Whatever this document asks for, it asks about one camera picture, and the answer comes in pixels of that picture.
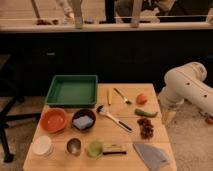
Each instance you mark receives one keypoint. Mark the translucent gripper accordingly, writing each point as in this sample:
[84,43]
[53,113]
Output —
[168,112]

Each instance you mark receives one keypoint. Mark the red bowl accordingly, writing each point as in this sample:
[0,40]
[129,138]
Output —
[53,120]

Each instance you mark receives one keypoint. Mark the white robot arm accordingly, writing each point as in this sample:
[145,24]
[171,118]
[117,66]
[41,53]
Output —
[186,82]

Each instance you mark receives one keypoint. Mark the dark brown bowl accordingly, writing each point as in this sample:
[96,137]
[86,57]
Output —
[81,113]

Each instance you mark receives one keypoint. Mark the orange tomato toy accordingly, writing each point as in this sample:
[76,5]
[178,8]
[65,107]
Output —
[141,99]

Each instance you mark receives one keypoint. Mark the green pepper toy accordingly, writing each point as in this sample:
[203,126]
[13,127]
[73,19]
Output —
[144,113]

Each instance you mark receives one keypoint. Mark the grey folded cloth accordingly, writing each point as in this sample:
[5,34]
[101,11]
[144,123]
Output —
[153,157]

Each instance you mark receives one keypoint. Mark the green cup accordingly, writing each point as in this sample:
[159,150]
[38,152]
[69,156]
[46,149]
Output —
[95,149]

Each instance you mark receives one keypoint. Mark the blue sponge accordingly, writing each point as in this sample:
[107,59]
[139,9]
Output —
[82,122]

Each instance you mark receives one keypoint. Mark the green plastic tray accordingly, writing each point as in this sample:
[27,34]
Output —
[73,91]

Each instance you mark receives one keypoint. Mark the small metal cup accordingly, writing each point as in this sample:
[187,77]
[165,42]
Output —
[74,146]

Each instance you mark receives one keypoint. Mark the white lidded container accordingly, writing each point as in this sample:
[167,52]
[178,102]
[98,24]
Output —
[42,146]

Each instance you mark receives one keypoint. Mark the yellow handled utensil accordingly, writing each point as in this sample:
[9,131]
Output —
[109,96]

